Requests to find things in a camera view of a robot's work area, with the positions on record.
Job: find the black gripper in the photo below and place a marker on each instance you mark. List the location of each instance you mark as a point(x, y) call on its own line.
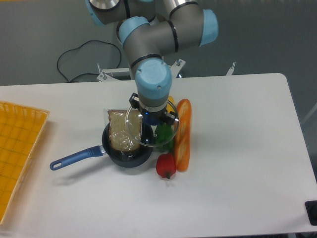
point(153, 115)

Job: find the glass pot lid blue knob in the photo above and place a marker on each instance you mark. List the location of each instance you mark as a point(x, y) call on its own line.
point(148, 132)

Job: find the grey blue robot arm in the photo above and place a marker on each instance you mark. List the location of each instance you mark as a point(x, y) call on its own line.
point(146, 41)

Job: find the yellow bell pepper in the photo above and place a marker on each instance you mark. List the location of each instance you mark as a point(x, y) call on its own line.
point(170, 107)

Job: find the green bell pepper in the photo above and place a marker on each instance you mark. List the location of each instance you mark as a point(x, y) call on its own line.
point(164, 132)

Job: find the wrapped bread slice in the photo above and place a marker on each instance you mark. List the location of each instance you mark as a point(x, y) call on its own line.
point(122, 137)

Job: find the orange baguette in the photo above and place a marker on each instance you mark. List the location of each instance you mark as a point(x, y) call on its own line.
point(183, 136)

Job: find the red bell pepper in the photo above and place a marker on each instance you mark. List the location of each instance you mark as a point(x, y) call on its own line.
point(165, 166)

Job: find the yellow woven basket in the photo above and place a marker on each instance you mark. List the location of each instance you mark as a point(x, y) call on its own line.
point(20, 129)

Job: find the black table corner device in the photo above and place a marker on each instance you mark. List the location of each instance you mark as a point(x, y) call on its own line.
point(311, 208)

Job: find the dark pot with blue handle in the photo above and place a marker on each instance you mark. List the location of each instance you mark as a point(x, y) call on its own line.
point(128, 159)

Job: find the white table bracket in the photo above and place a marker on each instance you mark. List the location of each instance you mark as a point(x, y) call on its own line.
point(231, 69)

